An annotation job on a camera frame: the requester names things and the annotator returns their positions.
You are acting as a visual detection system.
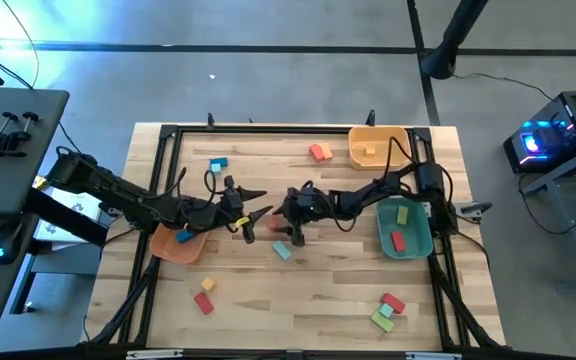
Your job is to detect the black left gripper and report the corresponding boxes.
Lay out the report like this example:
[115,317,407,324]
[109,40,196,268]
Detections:
[217,174,274,245]

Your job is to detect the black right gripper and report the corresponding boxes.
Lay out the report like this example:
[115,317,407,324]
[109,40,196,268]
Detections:
[272,185,323,247]

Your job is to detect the light teal long block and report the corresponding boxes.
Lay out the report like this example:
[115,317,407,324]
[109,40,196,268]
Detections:
[271,240,293,261]

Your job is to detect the salmon orange plastic bin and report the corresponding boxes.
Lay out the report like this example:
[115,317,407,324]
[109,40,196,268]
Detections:
[148,222,211,265]

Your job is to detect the yellow plastic bin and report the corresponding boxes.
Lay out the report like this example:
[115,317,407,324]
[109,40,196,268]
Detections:
[347,125,413,171]

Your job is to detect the teal plastic bin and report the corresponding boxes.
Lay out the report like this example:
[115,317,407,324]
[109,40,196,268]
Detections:
[375,196,434,260]

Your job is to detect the black floor tape strip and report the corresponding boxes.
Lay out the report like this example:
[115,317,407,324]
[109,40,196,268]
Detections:
[406,0,442,126]
[0,41,576,57]

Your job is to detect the white printed booklet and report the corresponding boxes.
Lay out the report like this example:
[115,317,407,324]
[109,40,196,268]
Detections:
[34,187,103,251]

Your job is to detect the black desk support bar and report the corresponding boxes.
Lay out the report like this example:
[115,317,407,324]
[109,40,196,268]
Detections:
[22,188,109,247]

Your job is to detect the black pole stand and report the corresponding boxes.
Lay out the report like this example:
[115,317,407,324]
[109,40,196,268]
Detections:
[420,0,490,80]

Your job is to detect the black computer mouse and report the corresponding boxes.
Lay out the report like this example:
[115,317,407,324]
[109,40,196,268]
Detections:
[0,219,25,266]

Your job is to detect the grey metal stand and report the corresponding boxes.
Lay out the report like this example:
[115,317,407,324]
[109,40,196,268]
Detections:
[519,142,576,294]

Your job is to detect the black metal table frame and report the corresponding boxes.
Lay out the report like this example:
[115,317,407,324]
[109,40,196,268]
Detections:
[83,122,507,354]

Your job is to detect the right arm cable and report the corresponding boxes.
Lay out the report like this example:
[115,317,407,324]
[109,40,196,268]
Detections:
[384,135,422,184]

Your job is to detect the silver metal bracket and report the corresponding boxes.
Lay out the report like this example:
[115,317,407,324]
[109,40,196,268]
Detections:
[405,351,463,360]
[125,348,184,360]

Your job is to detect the grey arm base bracket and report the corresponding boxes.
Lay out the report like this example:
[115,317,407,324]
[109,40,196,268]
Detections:
[453,200,493,219]

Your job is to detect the thin black floor cable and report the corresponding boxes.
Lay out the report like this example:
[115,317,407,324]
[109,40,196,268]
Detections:
[451,71,554,101]
[517,172,576,236]

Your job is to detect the yellow cable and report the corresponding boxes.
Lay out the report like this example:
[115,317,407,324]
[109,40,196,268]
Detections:
[0,0,41,90]

